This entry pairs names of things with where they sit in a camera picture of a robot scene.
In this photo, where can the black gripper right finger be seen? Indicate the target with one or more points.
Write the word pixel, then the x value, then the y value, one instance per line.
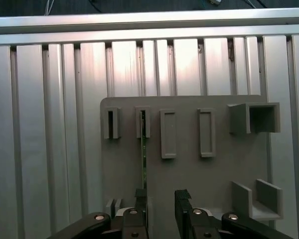
pixel 182 204

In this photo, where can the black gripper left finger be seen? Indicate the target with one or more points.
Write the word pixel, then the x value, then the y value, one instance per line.
pixel 89 227

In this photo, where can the green RAM stick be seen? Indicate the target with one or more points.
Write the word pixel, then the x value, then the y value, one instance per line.
pixel 144 154

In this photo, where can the grey parts rack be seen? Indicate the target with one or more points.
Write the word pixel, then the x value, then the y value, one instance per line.
pixel 184 174

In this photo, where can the white plug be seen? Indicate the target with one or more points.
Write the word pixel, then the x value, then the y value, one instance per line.
pixel 214 1

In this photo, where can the aluminium table edge rail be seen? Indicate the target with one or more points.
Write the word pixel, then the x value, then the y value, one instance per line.
pixel 149 25

